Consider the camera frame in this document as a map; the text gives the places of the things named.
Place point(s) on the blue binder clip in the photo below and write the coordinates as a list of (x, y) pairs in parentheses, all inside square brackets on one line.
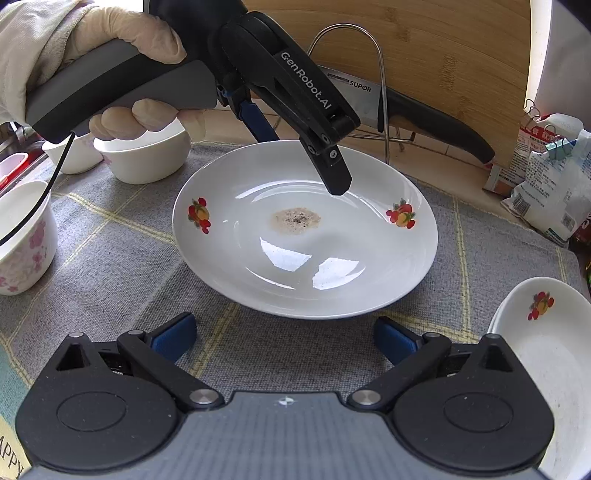
[(561, 147)]

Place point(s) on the checked grey teal towel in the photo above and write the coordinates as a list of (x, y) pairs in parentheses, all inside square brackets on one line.
[(138, 258)]

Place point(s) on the person's left forearm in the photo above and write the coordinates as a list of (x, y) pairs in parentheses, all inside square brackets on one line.
[(27, 55)]

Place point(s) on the white plastic basin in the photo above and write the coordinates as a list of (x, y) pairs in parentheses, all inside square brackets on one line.
[(11, 166)]

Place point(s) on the red plastic basin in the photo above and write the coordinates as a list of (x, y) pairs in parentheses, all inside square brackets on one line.
[(5, 183)]

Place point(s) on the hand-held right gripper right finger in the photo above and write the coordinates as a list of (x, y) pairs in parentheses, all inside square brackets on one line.
[(395, 344)]

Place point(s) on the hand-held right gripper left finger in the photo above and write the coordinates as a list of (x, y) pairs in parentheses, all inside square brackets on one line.
[(173, 337)]

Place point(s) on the white flower bowl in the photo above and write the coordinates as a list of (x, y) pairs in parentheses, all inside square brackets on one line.
[(23, 240), (143, 159), (76, 159)]

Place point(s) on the stained white flower plate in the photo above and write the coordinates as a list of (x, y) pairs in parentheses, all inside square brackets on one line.
[(323, 221)]

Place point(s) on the black binder clip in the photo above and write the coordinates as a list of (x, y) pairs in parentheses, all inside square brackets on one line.
[(533, 110)]

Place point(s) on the white plastic bag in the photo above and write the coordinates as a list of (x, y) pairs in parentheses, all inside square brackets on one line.
[(545, 194)]

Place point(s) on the bamboo cutting board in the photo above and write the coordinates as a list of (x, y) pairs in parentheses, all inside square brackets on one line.
[(438, 69)]

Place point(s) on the person's left hand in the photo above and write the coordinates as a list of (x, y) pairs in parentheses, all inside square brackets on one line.
[(134, 25)]

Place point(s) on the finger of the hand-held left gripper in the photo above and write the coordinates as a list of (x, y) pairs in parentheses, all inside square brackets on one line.
[(300, 83), (261, 127)]

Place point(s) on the red white packet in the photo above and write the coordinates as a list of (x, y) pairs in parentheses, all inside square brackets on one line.
[(528, 138)]

